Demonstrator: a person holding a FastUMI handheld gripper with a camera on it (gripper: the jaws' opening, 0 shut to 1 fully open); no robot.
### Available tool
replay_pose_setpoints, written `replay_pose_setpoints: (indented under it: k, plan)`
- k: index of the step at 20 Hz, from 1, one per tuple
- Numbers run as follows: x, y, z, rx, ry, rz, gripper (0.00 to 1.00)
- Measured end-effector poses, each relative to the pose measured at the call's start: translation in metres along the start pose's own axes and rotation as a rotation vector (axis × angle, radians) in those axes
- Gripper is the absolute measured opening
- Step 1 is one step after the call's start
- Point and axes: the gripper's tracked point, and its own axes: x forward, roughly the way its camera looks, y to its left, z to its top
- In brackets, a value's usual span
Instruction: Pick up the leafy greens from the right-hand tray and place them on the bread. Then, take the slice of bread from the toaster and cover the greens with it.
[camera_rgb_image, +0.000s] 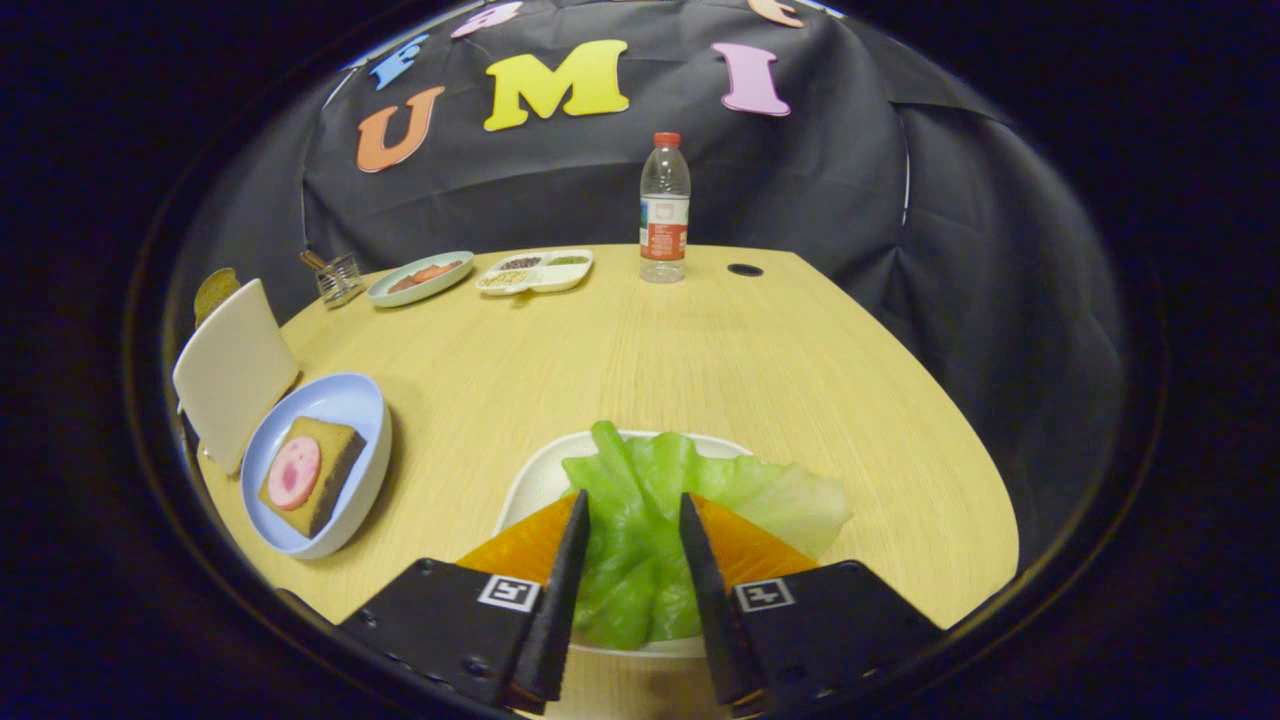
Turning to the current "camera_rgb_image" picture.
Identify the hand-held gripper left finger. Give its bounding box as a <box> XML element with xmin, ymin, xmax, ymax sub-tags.
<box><xmin>335</xmin><ymin>488</ymin><xmax>591</xmax><ymax>715</ymax></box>

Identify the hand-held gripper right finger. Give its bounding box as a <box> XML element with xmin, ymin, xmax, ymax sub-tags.
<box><xmin>678</xmin><ymin>491</ymin><xmax>946</xmax><ymax>719</ymax></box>

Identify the green lettuce leaf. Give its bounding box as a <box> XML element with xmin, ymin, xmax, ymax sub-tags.
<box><xmin>560</xmin><ymin>420</ymin><xmax>854</xmax><ymax>651</ymax></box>

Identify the brown bread slice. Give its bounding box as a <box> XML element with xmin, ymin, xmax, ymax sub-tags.
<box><xmin>193</xmin><ymin>267</ymin><xmax>242</xmax><ymax>326</ymax></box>

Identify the white plate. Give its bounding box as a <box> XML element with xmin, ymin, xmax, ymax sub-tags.
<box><xmin>494</xmin><ymin>430</ymin><xmax>756</xmax><ymax>659</ymax></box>

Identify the thick toast slice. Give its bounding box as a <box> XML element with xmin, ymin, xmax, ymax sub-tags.
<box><xmin>258</xmin><ymin>416</ymin><xmax>367</xmax><ymax>539</ymax></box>

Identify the pink ham slice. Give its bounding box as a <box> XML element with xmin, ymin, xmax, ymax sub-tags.
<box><xmin>266</xmin><ymin>435</ymin><xmax>323</xmax><ymax>512</ymax></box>

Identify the blue plate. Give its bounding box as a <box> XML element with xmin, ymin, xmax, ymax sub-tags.
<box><xmin>240</xmin><ymin>372</ymin><xmax>392</xmax><ymax>561</ymax></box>

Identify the white divided dish with seeds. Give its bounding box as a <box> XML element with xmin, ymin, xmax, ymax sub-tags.
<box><xmin>474</xmin><ymin>248</ymin><xmax>595</xmax><ymax>298</ymax></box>

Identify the pale green plate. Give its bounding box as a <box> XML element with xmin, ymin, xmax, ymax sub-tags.
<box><xmin>366</xmin><ymin>250</ymin><xmax>476</xmax><ymax>308</ymax></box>

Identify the clear bottle with red cap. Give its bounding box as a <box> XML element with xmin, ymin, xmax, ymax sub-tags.
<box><xmin>639</xmin><ymin>132</ymin><xmax>692</xmax><ymax>284</ymax></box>

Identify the white toaster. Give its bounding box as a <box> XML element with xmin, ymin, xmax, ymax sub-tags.
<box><xmin>172</xmin><ymin>278</ymin><xmax>301</xmax><ymax>477</ymax></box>

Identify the black backdrop cloth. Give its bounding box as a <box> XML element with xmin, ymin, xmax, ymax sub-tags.
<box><xmin>165</xmin><ymin>0</ymin><xmax>1131</xmax><ymax>561</ymax></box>

